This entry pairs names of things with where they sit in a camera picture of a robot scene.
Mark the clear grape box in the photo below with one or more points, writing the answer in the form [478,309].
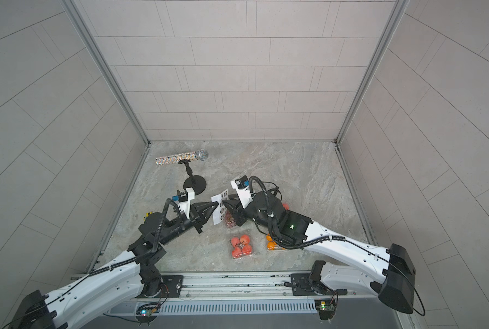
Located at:
[229,220]

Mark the clear orange fruit box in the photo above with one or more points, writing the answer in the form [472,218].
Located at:
[271,245]

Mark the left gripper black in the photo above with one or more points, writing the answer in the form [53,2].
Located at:
[200,214]

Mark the right circuit board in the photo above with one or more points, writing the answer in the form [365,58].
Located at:
[326,309]

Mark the glitter microphone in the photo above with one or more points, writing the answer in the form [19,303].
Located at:
[190,156]

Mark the black microphone stand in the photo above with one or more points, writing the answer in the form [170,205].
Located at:
[195,182]

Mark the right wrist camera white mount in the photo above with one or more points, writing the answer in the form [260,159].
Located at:
[241,186]

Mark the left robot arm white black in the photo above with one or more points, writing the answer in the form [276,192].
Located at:
[131,274]

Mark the circuit board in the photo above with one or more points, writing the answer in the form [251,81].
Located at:
[147,313]
[326,309]

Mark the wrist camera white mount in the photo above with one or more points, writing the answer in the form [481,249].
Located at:
[241,186]
[184,200]

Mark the clear red fruit box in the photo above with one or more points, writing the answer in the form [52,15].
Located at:
[240,245]

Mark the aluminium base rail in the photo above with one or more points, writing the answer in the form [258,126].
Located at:
[261,293]

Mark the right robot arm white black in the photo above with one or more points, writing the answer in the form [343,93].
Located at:
[390,270]

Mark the white sticker sheet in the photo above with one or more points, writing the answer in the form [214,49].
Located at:
[220,211]

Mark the left circuit board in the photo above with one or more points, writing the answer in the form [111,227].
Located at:
[147,313]

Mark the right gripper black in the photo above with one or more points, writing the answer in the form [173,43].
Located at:
[239,212]

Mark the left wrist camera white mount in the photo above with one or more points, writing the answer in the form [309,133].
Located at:
[184,200]

